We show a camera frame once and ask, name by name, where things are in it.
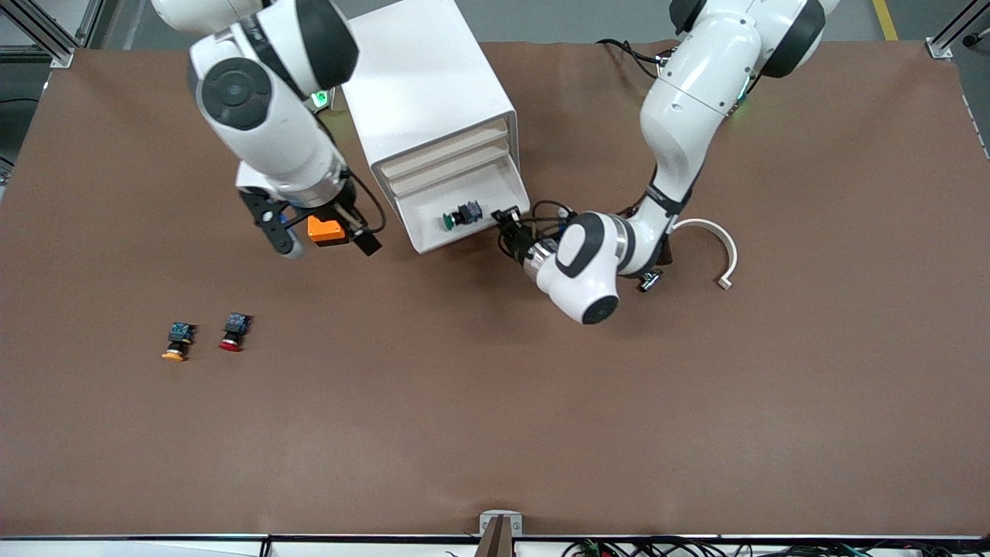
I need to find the green push button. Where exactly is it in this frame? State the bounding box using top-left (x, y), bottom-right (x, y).
top-left (442, 200), bottom-right (485, 231)

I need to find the red push button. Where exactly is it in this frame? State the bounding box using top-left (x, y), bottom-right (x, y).
top-left (218, 312), bottom-right (253, 354)

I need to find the yellow push button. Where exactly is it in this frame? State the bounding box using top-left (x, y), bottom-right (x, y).
top-left (161, 322), bottom-right (196, 363)

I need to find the orange box with hole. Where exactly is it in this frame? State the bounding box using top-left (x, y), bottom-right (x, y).
top-left (307, 215), bottom-right (349, 248)

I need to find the white curved plastic arc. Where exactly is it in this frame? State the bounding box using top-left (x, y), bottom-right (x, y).
top-left (673, 218), bottom-right (739, 291)

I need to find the black arm base cable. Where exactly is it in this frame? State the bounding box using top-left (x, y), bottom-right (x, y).
top-left (596, 38), bottom-right (667, 78)

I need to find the aluminium frame profile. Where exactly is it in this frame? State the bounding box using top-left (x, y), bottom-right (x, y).
top-left (0, 0), bottom-right (106, 69)
top-left (925, 0), bottom-right (990, 60)

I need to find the grey metal table bracket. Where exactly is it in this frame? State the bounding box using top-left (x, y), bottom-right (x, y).
top-left (479, 511), bottom-right (524, 537)

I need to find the brown wedge post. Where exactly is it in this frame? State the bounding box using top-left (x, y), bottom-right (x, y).
top-left (473, 516), bottom-right (515, 557)

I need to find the black cable bundle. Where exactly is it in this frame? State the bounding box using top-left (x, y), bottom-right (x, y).
top-left (561, 538), bottom-right (990, 557)

